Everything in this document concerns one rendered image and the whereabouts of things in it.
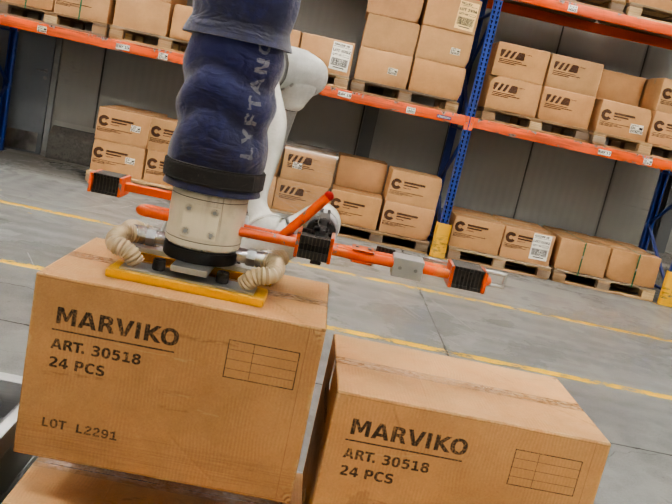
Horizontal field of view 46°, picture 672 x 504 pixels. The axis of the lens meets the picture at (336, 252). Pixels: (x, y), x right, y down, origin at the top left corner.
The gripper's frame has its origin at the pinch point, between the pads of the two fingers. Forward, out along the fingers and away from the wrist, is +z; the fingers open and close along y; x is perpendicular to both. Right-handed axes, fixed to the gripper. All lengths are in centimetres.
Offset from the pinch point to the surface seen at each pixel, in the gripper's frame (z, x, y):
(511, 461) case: 20, -49, 34
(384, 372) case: 2.8, -20.7, 25.5
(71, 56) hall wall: -846, 329, -8
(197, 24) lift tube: 8, 34, -41
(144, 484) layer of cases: 1, 29, 66
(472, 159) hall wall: -844, -191, 11
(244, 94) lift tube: 9.0, 22.1, -29.6
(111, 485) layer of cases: 4, 36, 66
